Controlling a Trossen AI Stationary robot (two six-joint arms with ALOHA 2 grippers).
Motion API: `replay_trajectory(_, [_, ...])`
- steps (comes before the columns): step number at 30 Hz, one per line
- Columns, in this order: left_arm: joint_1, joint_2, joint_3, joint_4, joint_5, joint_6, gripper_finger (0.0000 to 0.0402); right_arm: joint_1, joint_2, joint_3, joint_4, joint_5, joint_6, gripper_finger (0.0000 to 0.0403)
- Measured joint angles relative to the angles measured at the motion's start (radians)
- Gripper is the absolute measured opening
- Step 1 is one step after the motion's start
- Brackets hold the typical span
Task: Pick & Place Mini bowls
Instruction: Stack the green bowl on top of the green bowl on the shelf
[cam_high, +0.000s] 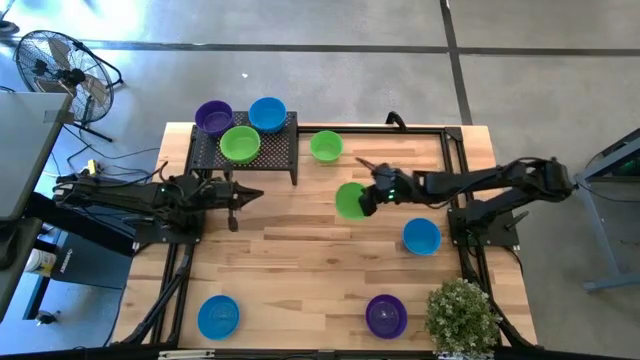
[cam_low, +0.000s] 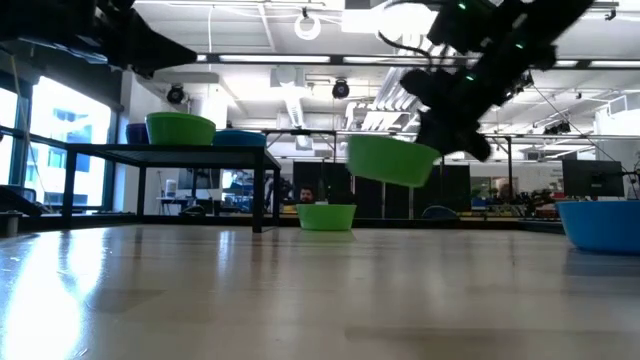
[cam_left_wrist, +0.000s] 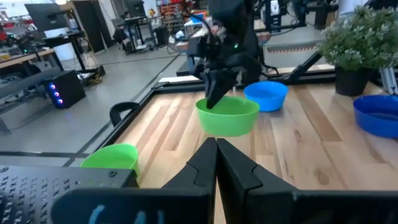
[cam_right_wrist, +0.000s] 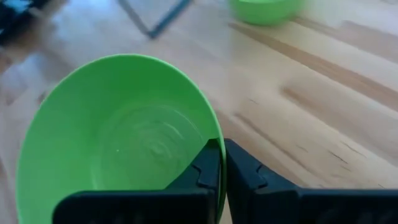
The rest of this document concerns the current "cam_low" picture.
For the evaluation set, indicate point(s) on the black hanging camera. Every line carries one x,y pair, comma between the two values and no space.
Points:
175,94
341,89

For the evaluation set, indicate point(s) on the large bright window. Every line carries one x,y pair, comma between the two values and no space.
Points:
70,150

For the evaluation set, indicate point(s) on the black perforated metal rack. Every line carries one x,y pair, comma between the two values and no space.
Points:
175,150

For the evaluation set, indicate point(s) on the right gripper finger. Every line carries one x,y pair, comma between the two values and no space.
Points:
450,135

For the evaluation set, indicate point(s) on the blue plastic mini bowl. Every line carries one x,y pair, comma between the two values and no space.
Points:
239,141
600,227
239,131

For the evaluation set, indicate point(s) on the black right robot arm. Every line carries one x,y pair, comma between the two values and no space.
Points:
525,30

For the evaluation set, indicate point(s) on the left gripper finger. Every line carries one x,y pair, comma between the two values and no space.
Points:
155,47

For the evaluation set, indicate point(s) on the green plastic mini bowl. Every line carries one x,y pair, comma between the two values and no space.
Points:
385,160
326,217
180,132
200,115

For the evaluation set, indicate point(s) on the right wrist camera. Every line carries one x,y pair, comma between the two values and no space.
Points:
425,85

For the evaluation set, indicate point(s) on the person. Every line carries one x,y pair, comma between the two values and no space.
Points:
307,195

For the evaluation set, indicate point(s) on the black background rig frame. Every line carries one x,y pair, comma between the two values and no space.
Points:
300,132

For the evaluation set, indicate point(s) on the black partition wall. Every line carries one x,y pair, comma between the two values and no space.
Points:
370,197

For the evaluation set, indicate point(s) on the black computer monitor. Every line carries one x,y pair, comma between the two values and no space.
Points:
592,177

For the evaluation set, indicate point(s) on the overhead light bar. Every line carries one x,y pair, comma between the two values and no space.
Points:
337,59

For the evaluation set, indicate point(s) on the black aluminium table frame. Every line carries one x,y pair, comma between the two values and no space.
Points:
390,223

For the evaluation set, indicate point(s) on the dark chair back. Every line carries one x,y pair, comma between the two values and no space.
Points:
440,213

